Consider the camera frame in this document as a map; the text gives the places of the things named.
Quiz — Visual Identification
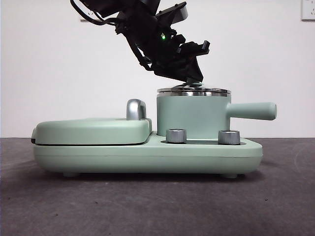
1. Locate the glass lid with green knob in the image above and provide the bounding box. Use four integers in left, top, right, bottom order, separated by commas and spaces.
157, 77, 232, 97

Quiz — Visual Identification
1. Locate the silver control knob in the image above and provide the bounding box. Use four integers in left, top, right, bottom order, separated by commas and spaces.
218, 129, 241, 145
166, 128, 188, 144

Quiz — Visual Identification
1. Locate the green breakfast maker base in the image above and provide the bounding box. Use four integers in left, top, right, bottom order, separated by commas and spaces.
33, 131, 263, 178

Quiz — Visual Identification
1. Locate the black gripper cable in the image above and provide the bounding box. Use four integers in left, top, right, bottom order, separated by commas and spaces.
127, 39, 154, 71

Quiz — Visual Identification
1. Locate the green pot with handle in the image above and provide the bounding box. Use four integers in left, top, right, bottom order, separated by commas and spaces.
156, 94, 277, 140

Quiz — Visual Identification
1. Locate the chrome cover handle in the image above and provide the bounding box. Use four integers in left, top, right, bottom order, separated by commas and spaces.
126, 99, 148, 121

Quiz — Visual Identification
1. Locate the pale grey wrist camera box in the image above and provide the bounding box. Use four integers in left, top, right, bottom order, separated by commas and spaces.
156, 1, 189, 25

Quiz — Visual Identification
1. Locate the white wall socket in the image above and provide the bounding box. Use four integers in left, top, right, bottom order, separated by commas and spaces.
79, 4, 99, 22
301, 0, 315, 21

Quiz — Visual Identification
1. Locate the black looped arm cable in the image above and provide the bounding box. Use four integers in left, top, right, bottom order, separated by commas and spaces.
70, 0, 119, 27

